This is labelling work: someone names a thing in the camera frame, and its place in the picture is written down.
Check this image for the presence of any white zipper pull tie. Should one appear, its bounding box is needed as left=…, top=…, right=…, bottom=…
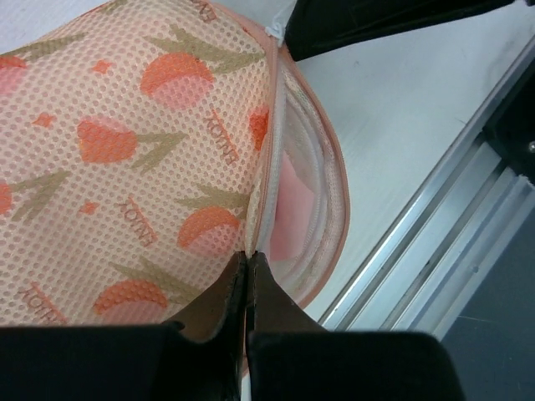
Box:
left=264, top=18, right=286, bottom=47

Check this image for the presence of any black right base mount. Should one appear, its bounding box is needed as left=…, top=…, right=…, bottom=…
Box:
left=483, top=92, right=534, bottom=185

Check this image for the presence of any aluminium mounting rail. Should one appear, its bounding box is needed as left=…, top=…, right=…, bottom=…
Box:
left=320, top=43, right=534, bottom=338

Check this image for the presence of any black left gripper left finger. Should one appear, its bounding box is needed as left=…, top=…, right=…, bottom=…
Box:
left=1, top=252, right=247, bottom=400

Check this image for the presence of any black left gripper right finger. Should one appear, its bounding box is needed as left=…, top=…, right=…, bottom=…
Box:
left=246, top=252, right=465, bottom=400

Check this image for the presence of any pink tulip mesh laundry bag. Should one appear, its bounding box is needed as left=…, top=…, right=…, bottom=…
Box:
left=1, top=1, right=349, bottom=326

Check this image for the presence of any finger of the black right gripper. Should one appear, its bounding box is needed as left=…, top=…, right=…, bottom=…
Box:
left=284, top=0, right=511, bottom=61

